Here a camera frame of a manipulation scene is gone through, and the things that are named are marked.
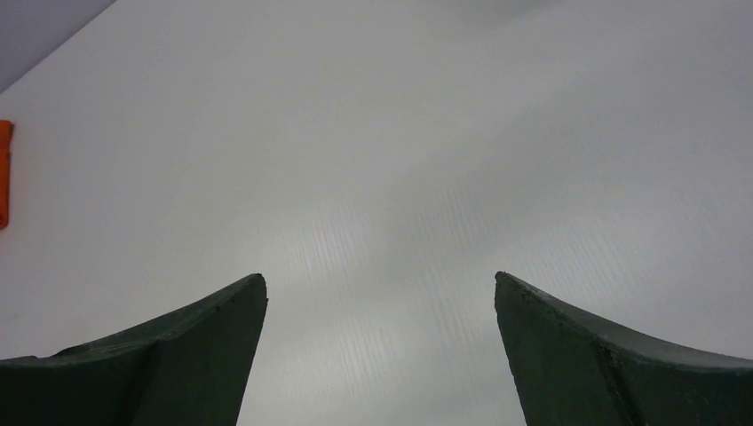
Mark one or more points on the folded orange t shirt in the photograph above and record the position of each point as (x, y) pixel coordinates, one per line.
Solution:
(6, 133)

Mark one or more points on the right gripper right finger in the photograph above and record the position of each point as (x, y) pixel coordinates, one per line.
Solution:
(572, 367)

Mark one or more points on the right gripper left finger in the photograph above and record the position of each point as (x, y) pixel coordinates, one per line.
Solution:
(186, 367)

